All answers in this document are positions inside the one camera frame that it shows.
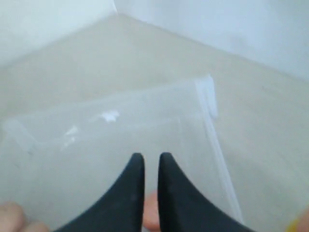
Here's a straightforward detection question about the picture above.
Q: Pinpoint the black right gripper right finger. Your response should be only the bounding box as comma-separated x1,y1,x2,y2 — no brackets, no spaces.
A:
157,152,252,232

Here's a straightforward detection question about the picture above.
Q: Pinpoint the brown egg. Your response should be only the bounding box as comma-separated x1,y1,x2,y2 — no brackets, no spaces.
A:
0,202,25,232
142,191,160,232
20,222,50,232

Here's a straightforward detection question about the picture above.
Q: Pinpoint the clear plastic storage box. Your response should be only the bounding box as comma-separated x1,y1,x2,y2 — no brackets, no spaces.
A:
0,76,243,229

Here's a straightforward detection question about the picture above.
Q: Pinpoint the yellow plastic egg tray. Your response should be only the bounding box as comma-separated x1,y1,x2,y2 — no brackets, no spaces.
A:
286,210,309,232

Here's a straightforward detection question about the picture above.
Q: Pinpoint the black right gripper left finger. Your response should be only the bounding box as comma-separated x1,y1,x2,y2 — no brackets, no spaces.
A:
57,153,145,232

